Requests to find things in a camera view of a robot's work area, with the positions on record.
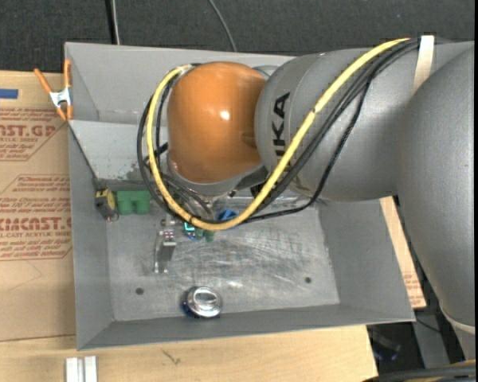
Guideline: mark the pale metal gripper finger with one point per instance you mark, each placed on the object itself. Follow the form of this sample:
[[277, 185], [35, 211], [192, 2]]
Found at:
[[169, 249], [158, 258]]

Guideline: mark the green toy block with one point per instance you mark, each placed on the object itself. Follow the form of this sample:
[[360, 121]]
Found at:
[[132, 202]]

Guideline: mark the blue can with silver top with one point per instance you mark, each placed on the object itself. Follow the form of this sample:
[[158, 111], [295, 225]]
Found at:
[[203, 301]]

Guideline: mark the yellow and black tape measure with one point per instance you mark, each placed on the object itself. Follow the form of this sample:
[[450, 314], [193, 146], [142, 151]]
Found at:
[[105, 202]]

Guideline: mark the grey metal bin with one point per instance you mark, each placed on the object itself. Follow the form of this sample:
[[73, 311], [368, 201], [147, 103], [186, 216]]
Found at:
[[263, 261]]

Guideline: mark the brown cardboard board red print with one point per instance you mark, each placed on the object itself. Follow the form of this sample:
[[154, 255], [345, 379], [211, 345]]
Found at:
[[28, 213]]

